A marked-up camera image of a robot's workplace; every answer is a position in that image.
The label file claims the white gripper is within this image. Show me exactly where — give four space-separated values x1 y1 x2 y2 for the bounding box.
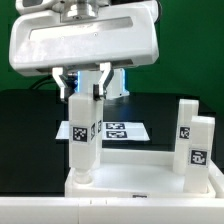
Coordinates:
9 0 160 103

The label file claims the white desk top tray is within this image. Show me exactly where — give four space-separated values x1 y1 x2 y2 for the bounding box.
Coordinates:
65 148 224 199

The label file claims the white marker sheet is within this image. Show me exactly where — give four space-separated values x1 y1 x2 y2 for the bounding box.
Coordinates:
56 121 150 142

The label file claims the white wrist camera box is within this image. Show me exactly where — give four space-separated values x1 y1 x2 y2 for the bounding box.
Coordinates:
15 0 65 15

